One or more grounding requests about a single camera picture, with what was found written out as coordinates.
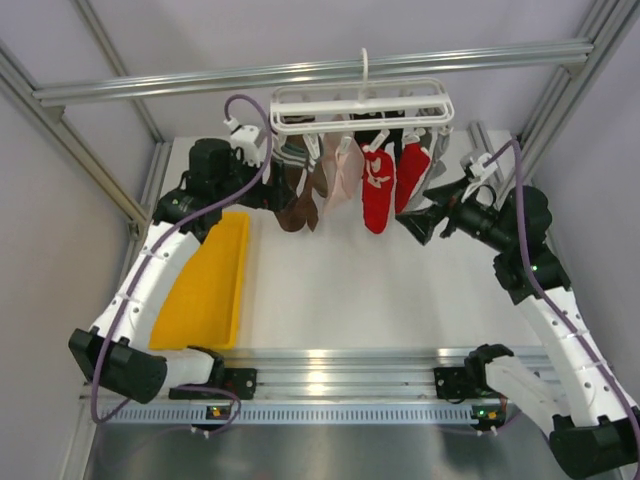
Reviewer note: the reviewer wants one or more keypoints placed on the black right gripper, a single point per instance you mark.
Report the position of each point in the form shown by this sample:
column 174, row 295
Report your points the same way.
column 447, row 202

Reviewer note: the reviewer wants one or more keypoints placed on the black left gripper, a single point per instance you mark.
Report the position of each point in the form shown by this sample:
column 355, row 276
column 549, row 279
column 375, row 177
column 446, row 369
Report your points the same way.
column 275, row 197

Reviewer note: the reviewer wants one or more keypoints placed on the red santa sock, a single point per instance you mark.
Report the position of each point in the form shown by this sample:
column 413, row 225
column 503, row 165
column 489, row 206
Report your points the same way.
column 413, row 166
column 378, row 182

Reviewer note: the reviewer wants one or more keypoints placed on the grey sock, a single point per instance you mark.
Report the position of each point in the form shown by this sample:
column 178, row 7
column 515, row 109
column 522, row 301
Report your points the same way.
column 436, row 143

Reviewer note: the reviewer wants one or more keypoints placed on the black sock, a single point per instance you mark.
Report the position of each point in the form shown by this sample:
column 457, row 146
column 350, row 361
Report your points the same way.
column 367, row 127
column 396, row 135

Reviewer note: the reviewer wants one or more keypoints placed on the white plastic clip hanger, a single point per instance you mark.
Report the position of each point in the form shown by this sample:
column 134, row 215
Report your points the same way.
column 324, row 107

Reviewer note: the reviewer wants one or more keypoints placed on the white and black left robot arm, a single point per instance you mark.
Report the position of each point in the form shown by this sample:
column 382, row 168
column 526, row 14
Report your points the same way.
column 114, row 353

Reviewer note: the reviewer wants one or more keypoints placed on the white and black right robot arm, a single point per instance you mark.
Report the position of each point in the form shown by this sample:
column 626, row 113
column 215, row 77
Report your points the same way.
column 593, row 426

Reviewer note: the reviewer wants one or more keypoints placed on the maroon striped brown sock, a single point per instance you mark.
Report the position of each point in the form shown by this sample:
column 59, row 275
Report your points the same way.
column 315, row 182
column 300, row 211

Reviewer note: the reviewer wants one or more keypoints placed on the pink sock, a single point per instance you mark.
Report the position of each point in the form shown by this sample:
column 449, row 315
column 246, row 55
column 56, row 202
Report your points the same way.
column 343, row 164

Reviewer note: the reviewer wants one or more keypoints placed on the yellow plastic tray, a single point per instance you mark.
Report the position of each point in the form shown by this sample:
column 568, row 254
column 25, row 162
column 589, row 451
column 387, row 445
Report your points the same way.
column 203, row 307

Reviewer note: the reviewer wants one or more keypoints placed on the aluminium top crossbar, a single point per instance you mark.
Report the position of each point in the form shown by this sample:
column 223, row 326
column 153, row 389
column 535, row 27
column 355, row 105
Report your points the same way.
column 573, row 51

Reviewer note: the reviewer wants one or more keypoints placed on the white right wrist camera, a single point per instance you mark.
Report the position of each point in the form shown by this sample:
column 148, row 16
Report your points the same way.
column 478, row 165

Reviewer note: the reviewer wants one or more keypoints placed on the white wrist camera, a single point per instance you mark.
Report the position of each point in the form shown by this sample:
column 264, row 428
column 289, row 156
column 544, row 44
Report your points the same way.
column 478, row 165
column 247, row 140

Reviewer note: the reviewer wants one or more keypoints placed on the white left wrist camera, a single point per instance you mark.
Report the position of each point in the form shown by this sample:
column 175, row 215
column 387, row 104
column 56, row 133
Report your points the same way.
column 247, row 140

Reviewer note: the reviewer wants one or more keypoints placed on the aluminium right frame post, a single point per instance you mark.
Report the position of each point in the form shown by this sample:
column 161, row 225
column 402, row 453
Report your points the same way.
column 604, row 27

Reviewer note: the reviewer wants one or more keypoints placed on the aluminium frame post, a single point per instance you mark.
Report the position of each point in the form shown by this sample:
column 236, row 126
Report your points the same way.
column 19, row 87
column 604, row 27

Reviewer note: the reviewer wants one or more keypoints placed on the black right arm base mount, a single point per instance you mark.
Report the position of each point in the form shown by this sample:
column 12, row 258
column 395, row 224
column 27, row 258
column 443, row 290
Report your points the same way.
column 455, row 385

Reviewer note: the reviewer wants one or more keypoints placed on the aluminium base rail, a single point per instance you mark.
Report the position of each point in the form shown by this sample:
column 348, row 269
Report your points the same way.
column 345, row 375

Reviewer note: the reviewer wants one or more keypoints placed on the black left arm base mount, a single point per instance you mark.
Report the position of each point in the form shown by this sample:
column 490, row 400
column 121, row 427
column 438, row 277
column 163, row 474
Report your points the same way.
column 241, row 382

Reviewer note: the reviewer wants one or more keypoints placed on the aluminium left frame post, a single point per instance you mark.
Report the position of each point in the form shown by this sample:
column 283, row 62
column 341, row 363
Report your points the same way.
column 19, row 87

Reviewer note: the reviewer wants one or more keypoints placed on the slotted grey cable duct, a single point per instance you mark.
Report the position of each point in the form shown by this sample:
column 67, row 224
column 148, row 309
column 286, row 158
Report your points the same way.
column 314, row 414

